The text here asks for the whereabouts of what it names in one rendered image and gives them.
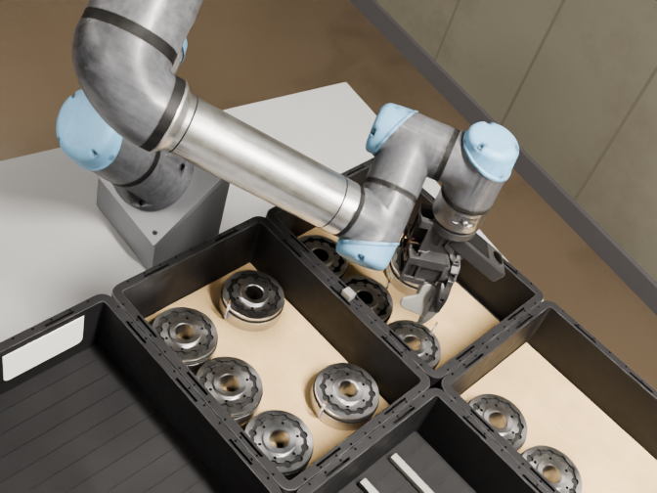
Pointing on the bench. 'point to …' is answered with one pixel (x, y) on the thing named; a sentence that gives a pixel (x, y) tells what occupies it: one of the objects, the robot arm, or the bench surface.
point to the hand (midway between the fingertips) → (424, 305)
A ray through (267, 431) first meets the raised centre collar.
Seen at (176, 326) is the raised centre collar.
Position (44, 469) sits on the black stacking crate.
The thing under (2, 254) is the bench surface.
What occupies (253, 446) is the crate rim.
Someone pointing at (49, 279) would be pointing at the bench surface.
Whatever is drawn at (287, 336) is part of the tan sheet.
